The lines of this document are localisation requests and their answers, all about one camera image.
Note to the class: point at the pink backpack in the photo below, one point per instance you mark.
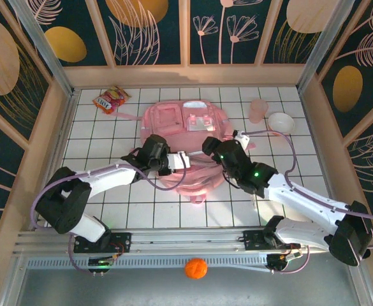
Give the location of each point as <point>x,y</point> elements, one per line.
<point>167,127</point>

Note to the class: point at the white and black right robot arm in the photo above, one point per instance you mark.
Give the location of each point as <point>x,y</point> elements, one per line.
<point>301,204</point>

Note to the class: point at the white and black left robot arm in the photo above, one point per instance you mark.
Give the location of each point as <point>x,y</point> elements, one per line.
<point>109,177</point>

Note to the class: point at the red snack bag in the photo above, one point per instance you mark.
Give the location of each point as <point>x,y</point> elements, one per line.
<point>111,99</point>

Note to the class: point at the pink plastic cup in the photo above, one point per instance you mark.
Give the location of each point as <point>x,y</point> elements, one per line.
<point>258,110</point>

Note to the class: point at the orange and white bowl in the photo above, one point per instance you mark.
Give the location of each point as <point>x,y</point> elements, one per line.
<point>280,122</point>

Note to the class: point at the orange ball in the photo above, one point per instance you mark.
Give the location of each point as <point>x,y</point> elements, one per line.
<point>196,268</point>

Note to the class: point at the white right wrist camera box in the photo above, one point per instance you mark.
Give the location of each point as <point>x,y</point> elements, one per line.
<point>242,138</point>

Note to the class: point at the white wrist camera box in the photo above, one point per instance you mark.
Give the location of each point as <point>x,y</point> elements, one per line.
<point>177,161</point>
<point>242,138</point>

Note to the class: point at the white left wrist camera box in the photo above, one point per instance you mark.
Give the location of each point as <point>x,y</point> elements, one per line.
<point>177,161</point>

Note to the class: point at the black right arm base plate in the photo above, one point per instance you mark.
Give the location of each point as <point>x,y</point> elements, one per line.
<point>253,240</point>

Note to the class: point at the aluminium side rail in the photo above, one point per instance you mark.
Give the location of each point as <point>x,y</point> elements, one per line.
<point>65,127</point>

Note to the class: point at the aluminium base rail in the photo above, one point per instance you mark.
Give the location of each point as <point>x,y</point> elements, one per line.
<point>186,237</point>

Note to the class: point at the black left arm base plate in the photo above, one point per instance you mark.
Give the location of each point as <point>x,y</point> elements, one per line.
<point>122,242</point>

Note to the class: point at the aluminium frame post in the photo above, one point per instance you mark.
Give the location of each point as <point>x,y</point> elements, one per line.
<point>42,44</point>
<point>326,41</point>

